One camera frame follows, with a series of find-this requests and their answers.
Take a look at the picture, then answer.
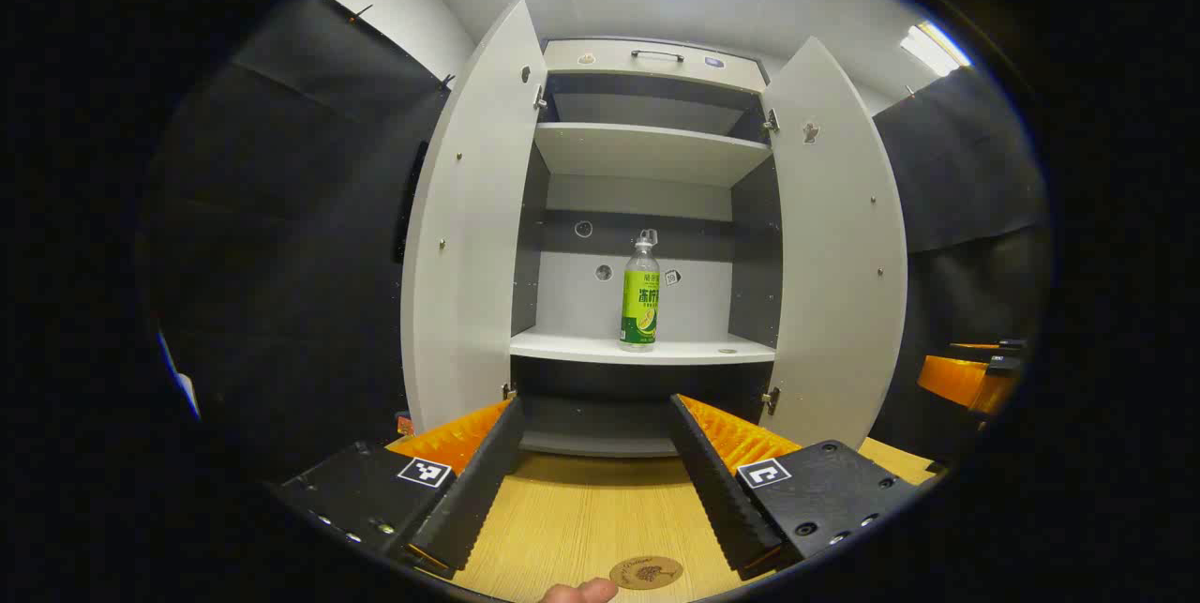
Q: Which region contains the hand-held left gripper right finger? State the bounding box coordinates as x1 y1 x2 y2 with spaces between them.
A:
667 394 924 582

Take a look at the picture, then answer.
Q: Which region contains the green label clear bottle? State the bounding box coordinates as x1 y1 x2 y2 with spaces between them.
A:
619 230 661 353

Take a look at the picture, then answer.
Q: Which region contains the round wooden coaster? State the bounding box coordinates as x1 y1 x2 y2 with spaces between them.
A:
609 555 684 591

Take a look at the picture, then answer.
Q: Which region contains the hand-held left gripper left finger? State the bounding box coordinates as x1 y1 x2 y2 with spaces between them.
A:
267 397 526 580

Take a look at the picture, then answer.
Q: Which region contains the small ceiling light panel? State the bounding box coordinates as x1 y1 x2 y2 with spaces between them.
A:
900 20 971 77

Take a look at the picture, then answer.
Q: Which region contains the grey cabinet door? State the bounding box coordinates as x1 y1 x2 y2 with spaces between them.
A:
394 0 549 435
759 36 908 451

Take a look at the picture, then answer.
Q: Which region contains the white blue panel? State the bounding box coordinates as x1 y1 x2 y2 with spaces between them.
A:
157 331 201 421

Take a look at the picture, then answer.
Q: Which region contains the black backdrop cloth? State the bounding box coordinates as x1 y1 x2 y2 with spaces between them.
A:
141 0 1051 482

